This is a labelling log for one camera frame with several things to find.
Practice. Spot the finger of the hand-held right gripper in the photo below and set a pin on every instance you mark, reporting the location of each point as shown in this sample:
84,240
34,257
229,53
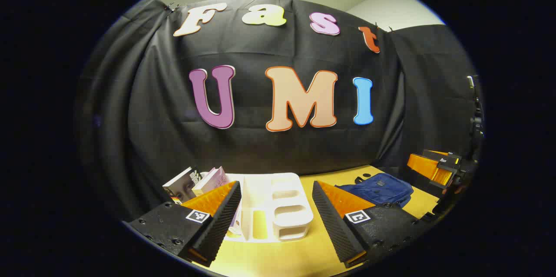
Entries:
428,168
441,155

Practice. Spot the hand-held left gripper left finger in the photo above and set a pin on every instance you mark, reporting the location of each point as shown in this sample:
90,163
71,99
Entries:
220,221

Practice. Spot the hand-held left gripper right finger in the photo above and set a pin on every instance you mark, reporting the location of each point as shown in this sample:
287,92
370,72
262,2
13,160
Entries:
332,225

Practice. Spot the pink purple book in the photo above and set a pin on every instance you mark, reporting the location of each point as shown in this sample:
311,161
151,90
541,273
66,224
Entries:
210,180

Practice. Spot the white bookshelf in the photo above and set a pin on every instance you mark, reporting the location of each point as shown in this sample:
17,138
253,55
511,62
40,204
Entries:
286,216

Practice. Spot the blue schoolbag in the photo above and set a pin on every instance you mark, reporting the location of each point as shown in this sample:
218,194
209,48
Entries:
382,188

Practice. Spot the black and white face book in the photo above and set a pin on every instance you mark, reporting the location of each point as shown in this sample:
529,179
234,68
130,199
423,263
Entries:
182,186

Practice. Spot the dark equipment stand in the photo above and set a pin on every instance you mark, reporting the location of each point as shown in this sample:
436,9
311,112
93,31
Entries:
477,116

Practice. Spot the black binder clip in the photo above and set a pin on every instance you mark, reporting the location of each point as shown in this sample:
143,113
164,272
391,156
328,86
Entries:
172,7

